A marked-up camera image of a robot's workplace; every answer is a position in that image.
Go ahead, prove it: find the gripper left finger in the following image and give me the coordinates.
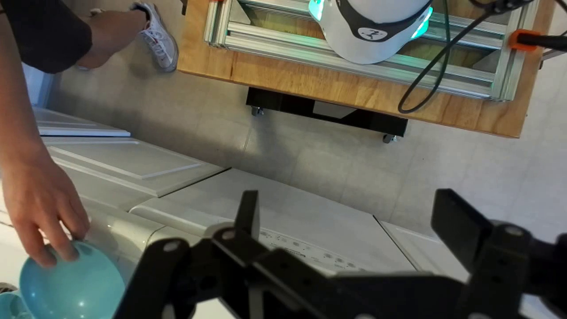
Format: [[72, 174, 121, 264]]
[[113, 191, 338, 319]]

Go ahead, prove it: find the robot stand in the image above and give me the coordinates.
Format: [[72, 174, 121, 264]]
[[177, 0, 557, 144]]

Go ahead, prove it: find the white cabinet door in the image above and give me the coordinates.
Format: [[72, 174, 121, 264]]
[[374, 216, 471, 283], [41, 136, 231, 198], [32, 106, 132, 138]]

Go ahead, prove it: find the teal bowl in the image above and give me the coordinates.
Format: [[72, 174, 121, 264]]
[[19, 241, 126, 319]]

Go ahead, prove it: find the person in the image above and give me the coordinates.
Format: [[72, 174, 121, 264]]
[[0, 0, 179, 268]]

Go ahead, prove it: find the teal cup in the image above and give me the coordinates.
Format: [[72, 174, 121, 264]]
[[0, 290, 32, 319]]

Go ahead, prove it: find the orange black clamp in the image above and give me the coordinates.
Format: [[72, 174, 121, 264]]
[[508, 29, 567, 52]]

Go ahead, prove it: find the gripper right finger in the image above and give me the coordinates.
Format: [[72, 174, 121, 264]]
[[431, 188, 567, 319]]

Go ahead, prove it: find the white dishwasher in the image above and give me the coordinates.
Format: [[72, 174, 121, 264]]
[[128, 168, 418, 276]]

